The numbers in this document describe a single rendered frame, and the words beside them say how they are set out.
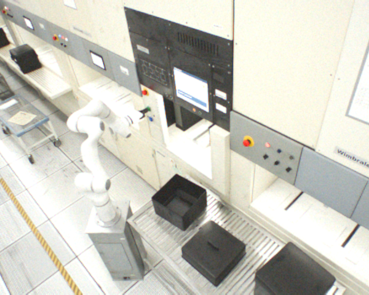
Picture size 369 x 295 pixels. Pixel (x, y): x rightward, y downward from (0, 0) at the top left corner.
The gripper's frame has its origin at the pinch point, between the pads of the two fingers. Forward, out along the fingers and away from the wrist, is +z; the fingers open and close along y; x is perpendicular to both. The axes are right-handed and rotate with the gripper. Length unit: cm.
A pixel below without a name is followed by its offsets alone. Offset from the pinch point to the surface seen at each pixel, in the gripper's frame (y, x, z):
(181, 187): 50, -39, -13
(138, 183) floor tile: -46, -120, -1
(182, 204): 59, -43, -22
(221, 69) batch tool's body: 75, 59, 3
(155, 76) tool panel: 16.1, 33.8, 3.4
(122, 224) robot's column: 41, -44, -62
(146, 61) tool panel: 8.5, 42.6, 3.4
